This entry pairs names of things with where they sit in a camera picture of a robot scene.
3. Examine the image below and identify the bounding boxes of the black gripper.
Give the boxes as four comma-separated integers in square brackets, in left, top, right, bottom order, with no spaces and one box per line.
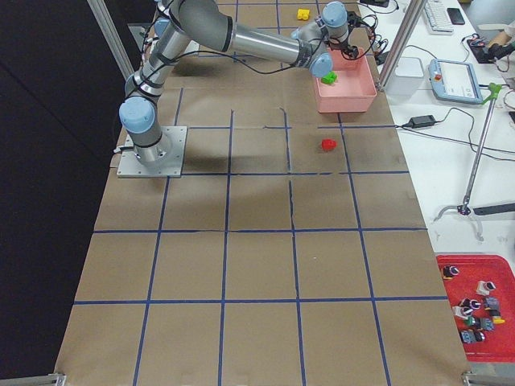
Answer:
[328,37,360,60]

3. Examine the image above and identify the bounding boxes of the green toy block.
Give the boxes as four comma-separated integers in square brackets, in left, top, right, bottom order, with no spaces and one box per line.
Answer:
[319,71,338,85]

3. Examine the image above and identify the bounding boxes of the red toy block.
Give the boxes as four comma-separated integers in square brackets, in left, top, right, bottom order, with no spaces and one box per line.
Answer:
[320,138,338,152]

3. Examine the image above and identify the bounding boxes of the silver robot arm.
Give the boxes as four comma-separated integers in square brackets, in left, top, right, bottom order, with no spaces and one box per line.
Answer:
[118,1,360,169]

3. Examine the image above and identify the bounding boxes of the pink plastic box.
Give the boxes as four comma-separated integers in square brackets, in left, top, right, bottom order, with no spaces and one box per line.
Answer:
[312,50,377,113]

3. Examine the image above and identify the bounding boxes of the white square box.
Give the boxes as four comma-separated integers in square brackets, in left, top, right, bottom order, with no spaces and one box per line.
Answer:
[386,56,424,97]

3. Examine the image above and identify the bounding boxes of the yellow toy block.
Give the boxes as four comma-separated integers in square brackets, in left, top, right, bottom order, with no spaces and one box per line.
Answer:
[297,8,311,21]

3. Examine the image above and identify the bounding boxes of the white keyboard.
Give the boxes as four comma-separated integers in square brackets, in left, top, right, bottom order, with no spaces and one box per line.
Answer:
[422,0,454,35]

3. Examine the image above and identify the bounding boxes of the black power adapter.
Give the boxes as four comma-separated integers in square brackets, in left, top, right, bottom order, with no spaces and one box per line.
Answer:
[407,115,437,129]

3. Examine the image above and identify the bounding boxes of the teach pendant tablet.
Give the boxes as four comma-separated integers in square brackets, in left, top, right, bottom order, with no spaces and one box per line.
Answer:
[428,59,483,105]

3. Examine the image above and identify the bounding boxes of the black smartphone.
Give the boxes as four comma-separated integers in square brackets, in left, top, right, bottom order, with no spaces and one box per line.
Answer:
[447,7,465,25]

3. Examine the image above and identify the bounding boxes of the red parts tray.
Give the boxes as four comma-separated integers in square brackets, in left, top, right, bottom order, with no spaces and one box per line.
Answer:
[437,254,514,363]

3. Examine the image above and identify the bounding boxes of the aluminium frame post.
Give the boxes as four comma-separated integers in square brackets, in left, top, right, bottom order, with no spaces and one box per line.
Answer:
[376,0,426,92]

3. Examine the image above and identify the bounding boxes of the green handled reacher tool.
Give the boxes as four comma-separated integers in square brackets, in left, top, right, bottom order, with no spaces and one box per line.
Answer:
[434,83,502,242]

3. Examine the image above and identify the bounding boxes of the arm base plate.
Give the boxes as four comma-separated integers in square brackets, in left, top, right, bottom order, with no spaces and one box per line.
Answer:
[117,126,187,178]

